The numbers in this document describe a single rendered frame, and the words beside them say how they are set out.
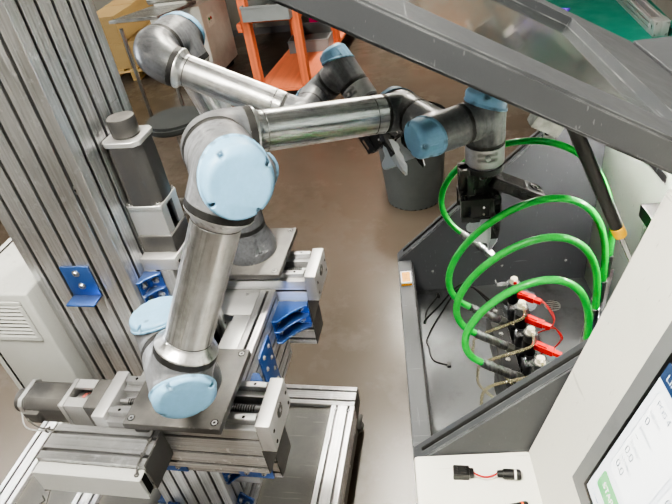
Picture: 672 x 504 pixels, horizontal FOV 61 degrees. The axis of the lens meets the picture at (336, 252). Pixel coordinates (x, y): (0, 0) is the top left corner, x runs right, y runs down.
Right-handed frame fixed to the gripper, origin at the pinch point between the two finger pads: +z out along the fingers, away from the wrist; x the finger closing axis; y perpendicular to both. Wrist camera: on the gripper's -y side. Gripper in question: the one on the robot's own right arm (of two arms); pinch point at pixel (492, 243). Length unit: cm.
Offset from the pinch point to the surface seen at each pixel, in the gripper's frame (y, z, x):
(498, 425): 4.8, 15.5, 35.2
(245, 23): 128, 40, -377
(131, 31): 301, 76, -557
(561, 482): -3.1, 15.0, 47.2
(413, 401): 20.0, 26.6, 19.9
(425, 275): 13.1, 33.1, -30.8
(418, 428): 19.4, 26.6, 26.9
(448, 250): 6.2, 24.5, -30.8
